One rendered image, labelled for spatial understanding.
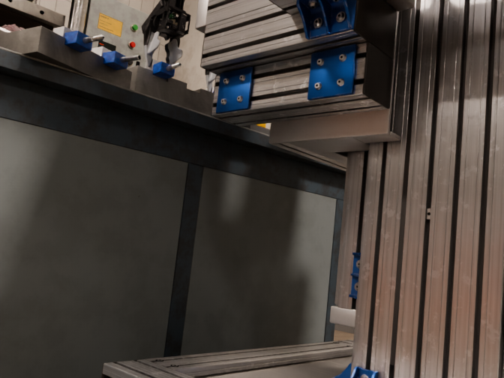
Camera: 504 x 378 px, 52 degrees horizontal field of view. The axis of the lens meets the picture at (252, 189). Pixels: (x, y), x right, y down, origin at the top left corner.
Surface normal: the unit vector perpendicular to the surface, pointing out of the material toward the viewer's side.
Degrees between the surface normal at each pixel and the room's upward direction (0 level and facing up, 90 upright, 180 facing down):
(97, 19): 90
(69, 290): 90
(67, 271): 90
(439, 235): 90
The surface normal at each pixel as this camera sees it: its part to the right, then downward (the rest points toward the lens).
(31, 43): -0.50, -0.16
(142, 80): 0.67, -0.02
